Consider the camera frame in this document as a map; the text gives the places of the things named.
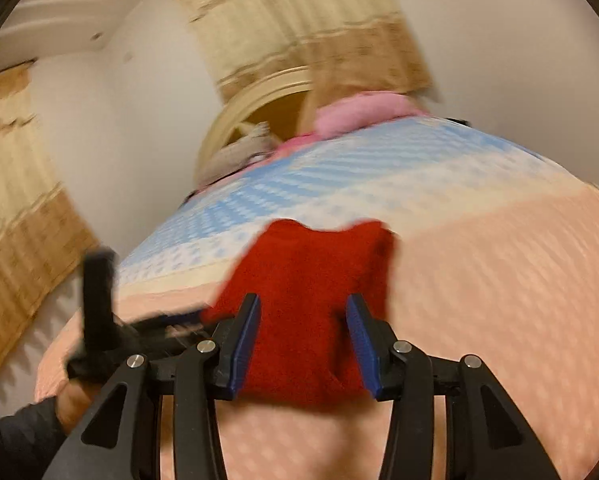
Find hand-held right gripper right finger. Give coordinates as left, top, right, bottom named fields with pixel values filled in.
left=346, top=294, right=563, bottom=480

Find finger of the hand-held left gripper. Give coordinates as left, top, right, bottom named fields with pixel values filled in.
left=129, top=309, right=216, bottom=359

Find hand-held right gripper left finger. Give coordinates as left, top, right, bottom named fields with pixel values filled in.
left=42, top=294, right=262, bottom=480

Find red knit embroidered sweater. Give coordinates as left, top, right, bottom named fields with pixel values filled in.
left=202, top=219, right=397, bottom=408

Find person's left forearm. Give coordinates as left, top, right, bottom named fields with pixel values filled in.
left=0, top=379, right=101, bottom=480

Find beige floral window curtain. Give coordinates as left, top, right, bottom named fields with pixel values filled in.
left=166, top=0, right=433, bottom=107
left=0, top=60, right=101, bottom=382

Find dotted pink and blue blanket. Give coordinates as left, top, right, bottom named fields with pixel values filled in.
left=34, top=115, right=599, bottom=480

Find striped pillow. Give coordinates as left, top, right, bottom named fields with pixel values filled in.
left=198, top=124, right=276, bottom=187

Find pink cloth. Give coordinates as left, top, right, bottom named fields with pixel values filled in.
left=274, top=131, right=321, bottom=155

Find cream wooden bed headboard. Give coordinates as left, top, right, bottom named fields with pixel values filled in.
left=194, top=66, right=323, bottom=192

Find pink pillow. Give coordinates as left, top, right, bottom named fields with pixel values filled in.
left=313, top=91, right=426, bottom=139

